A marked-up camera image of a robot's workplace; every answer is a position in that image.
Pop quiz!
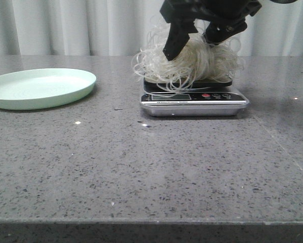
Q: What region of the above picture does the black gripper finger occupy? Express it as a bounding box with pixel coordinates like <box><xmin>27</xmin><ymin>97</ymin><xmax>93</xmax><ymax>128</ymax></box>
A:
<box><xmin>163</xmin><ymin>19</ymin><xmax>198</xmax><ymax>61</ymax></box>
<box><xmin>204</xmin><ymin>21</ymin><xmax>247</xmax><ymax>45</ymax></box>

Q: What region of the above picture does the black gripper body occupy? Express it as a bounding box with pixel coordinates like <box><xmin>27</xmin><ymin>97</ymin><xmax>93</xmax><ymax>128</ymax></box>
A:
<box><xmin>160</xmin><ymin>0</ymin><xmax>262</xmax><ymax>24</ymax></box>

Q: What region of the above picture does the white vermicelli noodle bundle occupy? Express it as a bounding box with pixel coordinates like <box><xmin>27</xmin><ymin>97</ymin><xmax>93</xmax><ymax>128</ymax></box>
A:
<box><xmin>132</xmin><ymin>20</ymin><xmax>243</xmax><ymax>94</ymax></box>

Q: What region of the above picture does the black silver kitchen scale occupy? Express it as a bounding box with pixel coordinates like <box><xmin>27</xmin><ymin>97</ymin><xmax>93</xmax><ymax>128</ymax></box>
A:
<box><xmin>140</xmin><ymin>78</ymin><xmax>249</xmax><ymax>116</ymax></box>

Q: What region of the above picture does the light green round plate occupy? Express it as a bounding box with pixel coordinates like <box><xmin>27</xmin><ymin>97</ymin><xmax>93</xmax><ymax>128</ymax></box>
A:
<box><xmin>0</xmin><ymin>68</ymin><xmax>97</xmax><ymax>110</ymax></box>

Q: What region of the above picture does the white pleated curtain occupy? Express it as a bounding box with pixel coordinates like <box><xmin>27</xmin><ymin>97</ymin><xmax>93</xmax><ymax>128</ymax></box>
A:
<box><xmin>0</xmin><ymin>1</ymin><xmax>303</xmax><ymax>56</ymax></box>

